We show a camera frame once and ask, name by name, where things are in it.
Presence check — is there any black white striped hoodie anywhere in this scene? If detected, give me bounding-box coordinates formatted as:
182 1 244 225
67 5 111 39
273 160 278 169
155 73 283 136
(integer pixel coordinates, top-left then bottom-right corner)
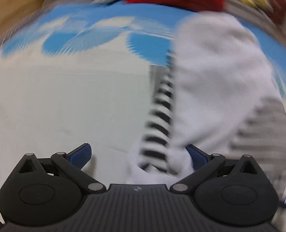
127 12 286 186

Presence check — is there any wooden bed headboard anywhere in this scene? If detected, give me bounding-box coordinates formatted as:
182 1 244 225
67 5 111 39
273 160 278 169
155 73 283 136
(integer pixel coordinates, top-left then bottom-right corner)
0 0 52 47

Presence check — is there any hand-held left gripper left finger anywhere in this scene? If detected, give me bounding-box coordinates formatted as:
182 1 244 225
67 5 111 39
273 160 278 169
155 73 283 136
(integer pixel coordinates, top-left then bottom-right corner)
5 143 107 194

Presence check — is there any dark red cushion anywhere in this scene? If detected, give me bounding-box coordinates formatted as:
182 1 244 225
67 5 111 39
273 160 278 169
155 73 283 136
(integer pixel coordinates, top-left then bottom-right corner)
269 0 286 25

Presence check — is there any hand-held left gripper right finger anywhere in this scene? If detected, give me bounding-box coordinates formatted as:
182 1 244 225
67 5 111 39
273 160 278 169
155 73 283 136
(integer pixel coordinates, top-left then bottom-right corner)
169 144 270 194

